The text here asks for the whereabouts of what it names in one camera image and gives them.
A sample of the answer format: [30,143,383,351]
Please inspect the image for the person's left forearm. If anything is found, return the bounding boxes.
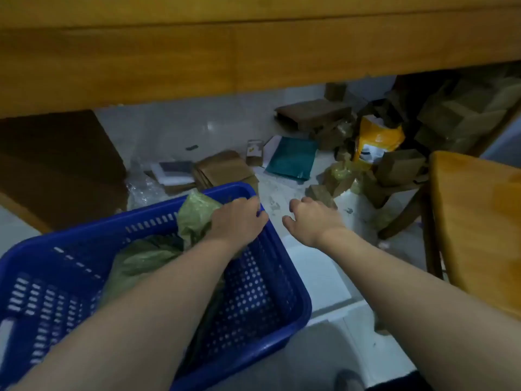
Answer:
[8,236,246,391]

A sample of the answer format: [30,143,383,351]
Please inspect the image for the person's left hand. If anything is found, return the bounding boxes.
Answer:
[205,196,270,252]

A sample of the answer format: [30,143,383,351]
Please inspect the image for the white sheet with dark print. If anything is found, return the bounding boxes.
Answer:
[151,160,197,186]

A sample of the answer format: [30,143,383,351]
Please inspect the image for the teal mailer bag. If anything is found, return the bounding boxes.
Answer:
[265,137,319,183]

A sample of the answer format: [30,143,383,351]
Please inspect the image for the light green plastic bag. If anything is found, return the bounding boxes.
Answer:
[177,190,224,251]

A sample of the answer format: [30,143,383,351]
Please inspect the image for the small labelled cardboard box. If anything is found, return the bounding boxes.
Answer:
[245,139,265,167]

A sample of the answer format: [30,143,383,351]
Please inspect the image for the small brown parcel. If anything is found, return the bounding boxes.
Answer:
[305,184,338,210]

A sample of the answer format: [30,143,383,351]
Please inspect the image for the person's right hand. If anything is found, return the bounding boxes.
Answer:
[282,197,347,249]

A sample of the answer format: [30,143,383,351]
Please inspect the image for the blue plastic basket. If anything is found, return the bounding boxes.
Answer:
[0,182,313,391]

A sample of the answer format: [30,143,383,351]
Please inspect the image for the pile of cardboard boxes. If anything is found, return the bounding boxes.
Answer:
[414,75,521,154]

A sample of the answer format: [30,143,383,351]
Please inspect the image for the dark green plastic bag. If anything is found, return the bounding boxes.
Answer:
[99,235,185,308]

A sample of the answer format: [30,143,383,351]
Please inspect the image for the wooden chair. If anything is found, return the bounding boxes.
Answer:
[378,150,521,321]

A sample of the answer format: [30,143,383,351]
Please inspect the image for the yellow mailer bag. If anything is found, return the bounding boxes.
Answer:
[352,115,406,164]

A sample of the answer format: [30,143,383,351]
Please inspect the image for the tape-wrapped brown parcel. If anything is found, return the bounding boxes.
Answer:
[323,160,368,198]

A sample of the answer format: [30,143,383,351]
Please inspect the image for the person's right forearm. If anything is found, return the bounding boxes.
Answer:
[318,227,521,391]

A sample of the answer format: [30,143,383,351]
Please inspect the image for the clear plastic wrap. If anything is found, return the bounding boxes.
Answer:
[125,158,168,211]

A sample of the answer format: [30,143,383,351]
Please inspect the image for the flat brown cardboard box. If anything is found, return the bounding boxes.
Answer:
[275,99,353,131]

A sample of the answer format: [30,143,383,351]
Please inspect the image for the wooden table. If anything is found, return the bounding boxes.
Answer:
[0,0,521,119]

